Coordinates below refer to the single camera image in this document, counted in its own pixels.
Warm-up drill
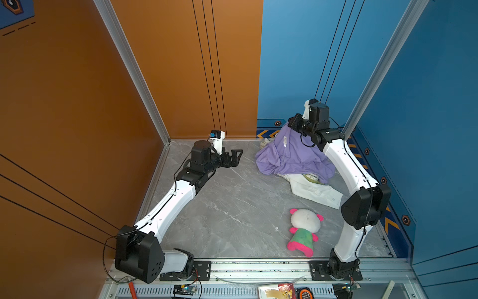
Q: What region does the white crumpled cloth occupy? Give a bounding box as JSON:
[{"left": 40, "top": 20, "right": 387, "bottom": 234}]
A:
[{"left": 283, "top": 174, "right": 343, "bottom": 209}]

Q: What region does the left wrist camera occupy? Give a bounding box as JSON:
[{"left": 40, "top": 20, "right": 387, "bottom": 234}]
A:
[{"left": 208, "top": 130, "right": 225, "bottom": 154}]

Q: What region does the red handled tool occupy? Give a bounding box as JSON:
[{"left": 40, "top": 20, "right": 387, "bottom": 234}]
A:
[{"left": 128, "top": 281, "right": 138, "bottom": 299}]

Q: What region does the small right circuit board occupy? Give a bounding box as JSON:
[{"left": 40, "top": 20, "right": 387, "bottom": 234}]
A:
[{"left": 341, "top": 281, "right": 361, "bottom": 293}]

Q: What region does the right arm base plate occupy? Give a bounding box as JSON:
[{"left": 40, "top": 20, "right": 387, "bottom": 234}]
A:
[{"left": 309, "top": 259, "right": 363, "bottom": 281}]

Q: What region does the aluminium front rail frame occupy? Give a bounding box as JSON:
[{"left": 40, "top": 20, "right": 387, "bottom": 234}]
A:
[{"left": 99, "top": 258, "right": 427, "bottom": 299}]

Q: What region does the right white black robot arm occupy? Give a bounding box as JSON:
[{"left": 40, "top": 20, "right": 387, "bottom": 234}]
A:
[{"left": 288, "top": 99, "right": 391, "bottom": 281}]

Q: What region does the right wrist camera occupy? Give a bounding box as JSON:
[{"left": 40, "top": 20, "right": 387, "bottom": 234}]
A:
[{"left": 302, "top": 98, "right": 318, "bottom": 120}]

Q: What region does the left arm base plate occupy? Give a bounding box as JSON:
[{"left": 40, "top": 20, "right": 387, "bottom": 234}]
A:
[{"left": 159, "top": 260, "right": 212, "bottom": 282}]

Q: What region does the pink green plush toy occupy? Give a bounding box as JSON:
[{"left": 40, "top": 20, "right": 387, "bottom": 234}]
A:
[{"left": 287, "top": 209, "right": 324, "bottom": 258}]

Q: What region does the aluminium corner post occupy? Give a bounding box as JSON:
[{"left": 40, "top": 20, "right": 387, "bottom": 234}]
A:
[
  {"left": 93, "top": 0, "right": 171, "bottom": 146},
  {"left": 342, "top": 0, "right": 429, "bottom": 140}
]

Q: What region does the green circuit board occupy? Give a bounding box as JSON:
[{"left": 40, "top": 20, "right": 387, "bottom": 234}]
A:
[{"left": 172, "top": 284, "right": 199, "bottom": 299}]

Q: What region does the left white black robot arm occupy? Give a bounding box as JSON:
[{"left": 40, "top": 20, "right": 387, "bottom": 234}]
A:
[{"left": 108, "top": 138, "right": 243, "bottom": 284}]

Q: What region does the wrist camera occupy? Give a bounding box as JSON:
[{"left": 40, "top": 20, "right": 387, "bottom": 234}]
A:
[
  {"left": 208, "top": 130, "right": 225, "bottom": 154},
  {"left": 302, "top": 98, "right": 318, "bottom": 120}
]

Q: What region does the purple cloth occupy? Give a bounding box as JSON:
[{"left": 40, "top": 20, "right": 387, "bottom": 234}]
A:
[{"left": 255, "top": 124, "right": 336, "bottom": 184}]

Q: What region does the black orange tape measure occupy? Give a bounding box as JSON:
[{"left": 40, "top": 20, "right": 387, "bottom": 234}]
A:
[{"left": 296, "top": 287, "right": 314, "bottom": 299}]

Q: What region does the red beige box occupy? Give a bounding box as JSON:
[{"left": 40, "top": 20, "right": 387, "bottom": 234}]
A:
[{"left": 258, "top": 283, "right": 296, "bottom": 299}]

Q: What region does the right aluminium corner post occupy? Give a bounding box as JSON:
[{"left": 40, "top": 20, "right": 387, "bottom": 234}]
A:
[{"left": 342, "top": 0, "right": 429, "bottom": 140}]

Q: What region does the left aluminium corner post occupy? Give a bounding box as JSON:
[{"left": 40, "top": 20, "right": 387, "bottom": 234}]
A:
[{"left": 93, "top": 0, "right": 171, "bottom": 146}]

